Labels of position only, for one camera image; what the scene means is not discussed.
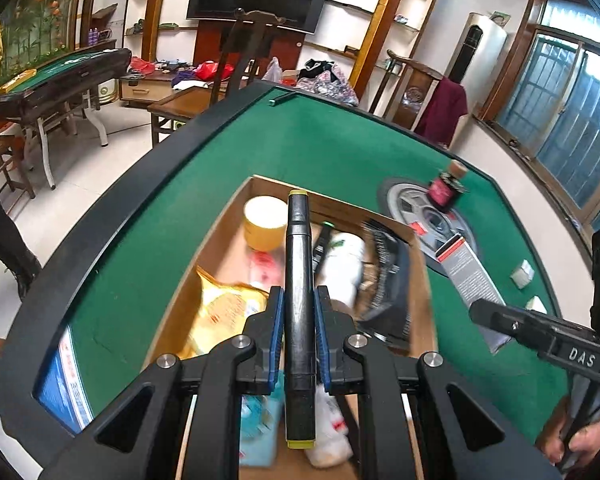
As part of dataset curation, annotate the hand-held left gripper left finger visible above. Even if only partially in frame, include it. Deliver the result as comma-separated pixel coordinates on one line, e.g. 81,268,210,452
40,285,286,480

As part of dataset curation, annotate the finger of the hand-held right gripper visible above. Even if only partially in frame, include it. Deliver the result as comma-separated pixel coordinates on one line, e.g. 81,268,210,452
469,299,600,378

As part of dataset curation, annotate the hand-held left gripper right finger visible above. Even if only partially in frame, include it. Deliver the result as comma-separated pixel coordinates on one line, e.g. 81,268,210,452
314,285,563,480

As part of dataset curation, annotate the black marker with yellow caps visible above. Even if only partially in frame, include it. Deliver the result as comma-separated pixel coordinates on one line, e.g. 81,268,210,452
284,190,317,450

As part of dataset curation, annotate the yellow cracker packet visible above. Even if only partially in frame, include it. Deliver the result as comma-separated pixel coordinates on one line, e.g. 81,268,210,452
182,267,271,361

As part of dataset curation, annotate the cardboard box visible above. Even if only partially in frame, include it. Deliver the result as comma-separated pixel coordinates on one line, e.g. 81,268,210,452
140,175,438,480

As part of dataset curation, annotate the yellow tape roll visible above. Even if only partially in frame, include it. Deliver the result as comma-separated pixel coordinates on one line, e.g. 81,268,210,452
242,195,288,251

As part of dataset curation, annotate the clear packet with red print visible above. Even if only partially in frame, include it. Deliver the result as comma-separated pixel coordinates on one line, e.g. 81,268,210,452
247,250,287,291

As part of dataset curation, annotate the white plastic bottle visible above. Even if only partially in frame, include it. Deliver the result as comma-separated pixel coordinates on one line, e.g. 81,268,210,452
314,230,366,311

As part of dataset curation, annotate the black foil packet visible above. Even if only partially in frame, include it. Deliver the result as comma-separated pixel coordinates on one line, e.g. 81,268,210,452
355,220,413,346

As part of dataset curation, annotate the light blue packet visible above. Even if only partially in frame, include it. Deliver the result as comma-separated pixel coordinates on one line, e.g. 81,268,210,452
239,394,286,468

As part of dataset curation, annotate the black marker with green cap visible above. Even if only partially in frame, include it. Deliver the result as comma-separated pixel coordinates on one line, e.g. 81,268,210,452
311,220,336,273

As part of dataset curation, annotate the round grey wheel-pattern disc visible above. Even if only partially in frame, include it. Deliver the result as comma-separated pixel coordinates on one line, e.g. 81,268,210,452
378,177,478,271

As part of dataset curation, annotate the dark red ink bottle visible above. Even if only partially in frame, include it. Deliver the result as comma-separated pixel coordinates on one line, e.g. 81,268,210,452
426,160,468,213

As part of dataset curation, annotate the wooden framed window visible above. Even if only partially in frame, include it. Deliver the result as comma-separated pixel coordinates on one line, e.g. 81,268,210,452
495,0,600,226

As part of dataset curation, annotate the blue and white printed sheet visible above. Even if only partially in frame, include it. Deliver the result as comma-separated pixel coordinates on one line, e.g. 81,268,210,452
35,327,93,433

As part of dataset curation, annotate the maroon garment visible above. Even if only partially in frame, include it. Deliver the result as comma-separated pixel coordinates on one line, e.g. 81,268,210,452
415,77,468,148

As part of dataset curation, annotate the low wooden table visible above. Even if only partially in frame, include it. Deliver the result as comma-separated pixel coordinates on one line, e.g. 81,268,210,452
147,87,216,146

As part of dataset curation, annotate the floral cloth pile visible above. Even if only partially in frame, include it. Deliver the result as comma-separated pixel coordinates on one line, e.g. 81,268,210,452
300,60,358,106

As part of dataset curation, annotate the wooden armchair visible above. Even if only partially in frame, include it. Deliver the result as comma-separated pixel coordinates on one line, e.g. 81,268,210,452
367,50,443,131

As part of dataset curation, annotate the silver standing air conditioner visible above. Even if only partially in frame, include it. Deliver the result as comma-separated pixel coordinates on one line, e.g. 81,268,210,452
442,12,508,92

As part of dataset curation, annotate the dark wooden chair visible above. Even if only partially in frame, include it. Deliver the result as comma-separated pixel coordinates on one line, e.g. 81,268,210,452
207,8,286,108

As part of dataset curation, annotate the green-topped folding table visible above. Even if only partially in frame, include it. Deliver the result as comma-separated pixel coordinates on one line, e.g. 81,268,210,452
0,48,133,188

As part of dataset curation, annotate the flower wall mural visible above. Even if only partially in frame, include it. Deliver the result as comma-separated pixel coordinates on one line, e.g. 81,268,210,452
0,0,83,76

